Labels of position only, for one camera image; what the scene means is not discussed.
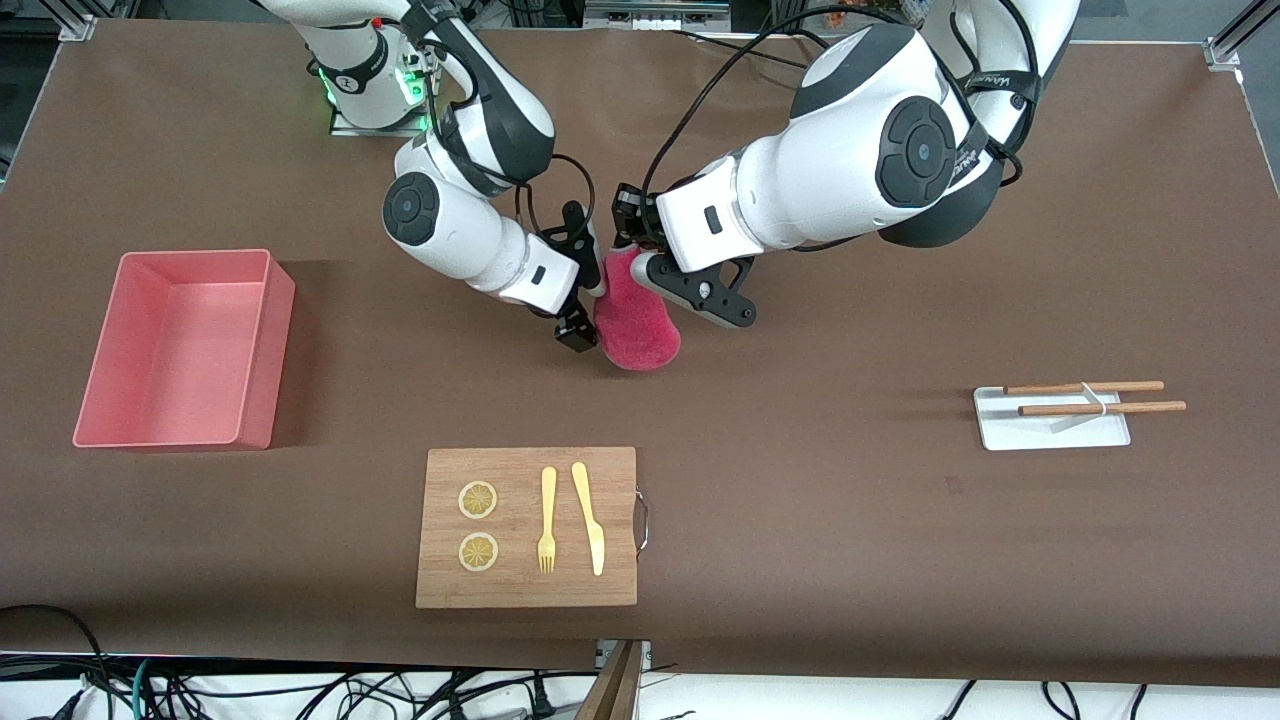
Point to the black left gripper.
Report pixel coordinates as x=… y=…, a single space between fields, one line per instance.
x=630 y=212

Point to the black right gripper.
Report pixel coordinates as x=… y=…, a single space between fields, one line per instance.
x=576 y=327

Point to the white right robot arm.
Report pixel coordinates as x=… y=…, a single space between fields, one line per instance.
x=450 y=215

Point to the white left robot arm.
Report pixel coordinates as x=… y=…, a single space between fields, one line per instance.
x=850 y=170

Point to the yellow plastic fork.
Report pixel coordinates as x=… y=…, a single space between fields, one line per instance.
x=548 y=490

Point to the grey power strip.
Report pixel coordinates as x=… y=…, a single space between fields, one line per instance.
x=650 y=15

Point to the yellow plastic knife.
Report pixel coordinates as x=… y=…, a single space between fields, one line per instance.
x=585 y=500

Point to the lemon slice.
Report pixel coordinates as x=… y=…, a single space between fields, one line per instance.
x=478 y=552
x=478 y=500

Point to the brown table cover sheet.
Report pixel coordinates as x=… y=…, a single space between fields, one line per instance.
x=850 y=500

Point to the pink plastic bin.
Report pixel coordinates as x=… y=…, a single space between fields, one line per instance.
x=170 y=350

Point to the white rectangular tray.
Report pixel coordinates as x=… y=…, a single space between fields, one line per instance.
x=1040 y=435

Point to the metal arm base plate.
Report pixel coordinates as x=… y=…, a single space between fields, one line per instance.
x=375 y=128

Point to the metal clamp bracket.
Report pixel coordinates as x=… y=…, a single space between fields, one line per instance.
x=645 y=652

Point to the brown wooden post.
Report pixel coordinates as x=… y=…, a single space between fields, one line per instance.
x=612 y=690

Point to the metal table corner bracket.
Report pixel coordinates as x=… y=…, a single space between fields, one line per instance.
x=78 y=27
x=1224 y=52

